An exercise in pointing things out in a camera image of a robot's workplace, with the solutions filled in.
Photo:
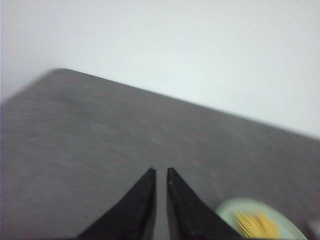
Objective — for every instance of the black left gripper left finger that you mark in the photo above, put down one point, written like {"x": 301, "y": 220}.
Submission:
{"x": 132, "y": 218}

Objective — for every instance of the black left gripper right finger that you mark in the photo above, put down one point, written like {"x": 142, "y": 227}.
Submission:
{"x": 189, "y": 218}

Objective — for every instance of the pale green plate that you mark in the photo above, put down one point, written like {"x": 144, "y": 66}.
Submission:
{"x": 229, "y": 208}

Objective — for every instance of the yellow vermicelli bundle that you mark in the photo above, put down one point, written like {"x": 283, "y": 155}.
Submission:
{"x": 256, "y": 226}

